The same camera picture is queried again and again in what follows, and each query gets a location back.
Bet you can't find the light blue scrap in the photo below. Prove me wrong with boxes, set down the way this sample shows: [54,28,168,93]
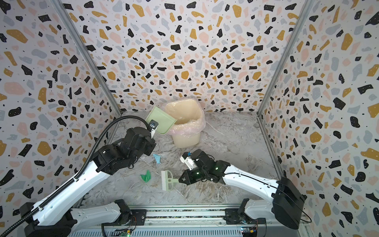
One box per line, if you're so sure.
[153,154,161,164]

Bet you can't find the green dustpan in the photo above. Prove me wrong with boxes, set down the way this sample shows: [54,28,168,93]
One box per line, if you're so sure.
[146,106,177,135]

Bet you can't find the green scrap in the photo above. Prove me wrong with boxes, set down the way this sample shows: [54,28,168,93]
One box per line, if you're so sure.
[140,170,152,183]

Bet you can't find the green hand brush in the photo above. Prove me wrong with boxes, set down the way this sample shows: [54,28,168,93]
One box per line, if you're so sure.
[161,170,179,191]

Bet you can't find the cream trash bin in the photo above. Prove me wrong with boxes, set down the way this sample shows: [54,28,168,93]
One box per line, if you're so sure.
[163,98,206,148]

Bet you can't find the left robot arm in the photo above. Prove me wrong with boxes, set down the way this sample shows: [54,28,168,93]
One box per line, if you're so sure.
[20,127,156,237]

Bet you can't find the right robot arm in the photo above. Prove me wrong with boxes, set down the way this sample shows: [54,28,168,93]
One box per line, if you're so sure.
[179,159,305,230]

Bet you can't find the pink plastic bin liner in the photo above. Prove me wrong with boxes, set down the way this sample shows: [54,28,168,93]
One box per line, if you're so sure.
[163,98,206,137]

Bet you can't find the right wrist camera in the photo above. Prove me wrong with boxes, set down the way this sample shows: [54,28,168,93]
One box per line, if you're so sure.
[180,152,201,170]

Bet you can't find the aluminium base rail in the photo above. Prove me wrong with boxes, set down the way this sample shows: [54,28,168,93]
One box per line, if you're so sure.
[71,204,313,237]

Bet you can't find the right corner aluminium post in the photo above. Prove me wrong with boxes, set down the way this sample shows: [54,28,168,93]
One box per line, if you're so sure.
[256,0,314,116]

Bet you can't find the corner aluminium post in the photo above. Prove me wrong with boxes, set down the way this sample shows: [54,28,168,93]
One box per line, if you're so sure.
[51,1,122,117]
[256,0,314,116]

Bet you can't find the left corner aluminium post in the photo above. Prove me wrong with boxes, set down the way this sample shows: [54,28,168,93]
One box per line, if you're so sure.
[51,1,122,117]

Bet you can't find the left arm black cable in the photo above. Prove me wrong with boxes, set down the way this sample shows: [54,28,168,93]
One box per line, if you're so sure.
[0,115,150,237]

